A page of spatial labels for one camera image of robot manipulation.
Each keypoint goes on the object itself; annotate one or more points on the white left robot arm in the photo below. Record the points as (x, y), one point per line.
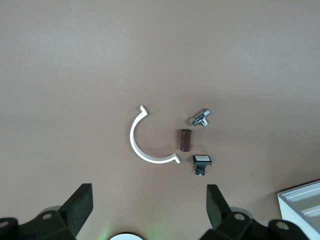
(126, 236)

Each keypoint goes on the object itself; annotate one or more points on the white semicircular pipe clamp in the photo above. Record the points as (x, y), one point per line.
(133, 140)

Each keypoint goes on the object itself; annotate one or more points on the dark brown cylinder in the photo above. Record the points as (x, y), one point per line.
(185, 140)

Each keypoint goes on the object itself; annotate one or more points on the brown table mat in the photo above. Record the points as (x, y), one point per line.
(75, 75)

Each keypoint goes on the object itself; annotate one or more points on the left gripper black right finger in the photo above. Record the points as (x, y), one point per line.
(217, 210)

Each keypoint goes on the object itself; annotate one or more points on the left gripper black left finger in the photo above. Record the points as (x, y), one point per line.
(75, 207)

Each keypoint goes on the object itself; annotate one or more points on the chrome pipe fitting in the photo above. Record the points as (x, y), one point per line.
(199, 118)

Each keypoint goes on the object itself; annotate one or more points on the white rectangular push button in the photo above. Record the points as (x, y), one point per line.
(202, 160)

